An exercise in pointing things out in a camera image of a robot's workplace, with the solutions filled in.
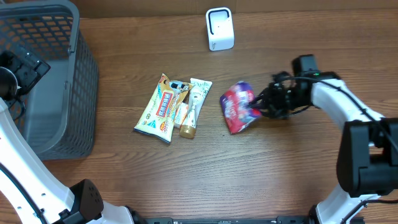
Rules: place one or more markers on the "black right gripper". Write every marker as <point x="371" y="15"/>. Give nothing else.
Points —
<point x="268" y="102"/>

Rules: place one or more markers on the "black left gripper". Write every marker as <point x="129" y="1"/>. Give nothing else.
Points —
<point x="31" y="76"/>

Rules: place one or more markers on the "red purple pad package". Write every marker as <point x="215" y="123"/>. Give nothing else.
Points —
<point x="235" y="107"/>

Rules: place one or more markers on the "white tube gold cap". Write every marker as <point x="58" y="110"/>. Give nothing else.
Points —
<point x="196" y="99"/>

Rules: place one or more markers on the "small orange snack packet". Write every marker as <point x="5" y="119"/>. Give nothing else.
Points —
<point x="180" y="115"/>

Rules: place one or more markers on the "yellow wet wipes pack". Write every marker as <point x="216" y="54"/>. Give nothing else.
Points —
<point x="159" y="114"/>

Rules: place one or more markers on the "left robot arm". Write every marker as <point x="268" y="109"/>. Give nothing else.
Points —
<point x="33" y="191"/>

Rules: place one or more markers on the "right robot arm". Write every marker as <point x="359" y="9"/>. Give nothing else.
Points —
<point x="366" y="166"/>

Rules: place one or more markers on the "white barcode scanner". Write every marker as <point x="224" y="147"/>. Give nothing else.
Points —
<point x="219" y="24"/>

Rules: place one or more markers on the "dark grey plastic basket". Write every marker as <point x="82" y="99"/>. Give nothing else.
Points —
<point x="57" y="117"/>

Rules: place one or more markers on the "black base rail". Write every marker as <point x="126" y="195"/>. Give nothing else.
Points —
<point x="278" y="220"/>

